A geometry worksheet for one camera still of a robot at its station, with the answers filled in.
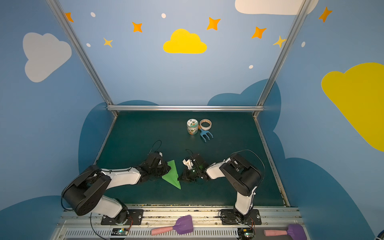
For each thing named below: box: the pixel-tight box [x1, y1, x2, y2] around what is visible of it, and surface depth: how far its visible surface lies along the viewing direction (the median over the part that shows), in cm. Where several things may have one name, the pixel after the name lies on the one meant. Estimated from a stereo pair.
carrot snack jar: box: [186, 118, 199, 135], surface depth 107 cm
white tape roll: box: [199, 118, 212, 131], surface depth 117 cm
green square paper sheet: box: [162, 159, 181, 190], surface depth 90 cm
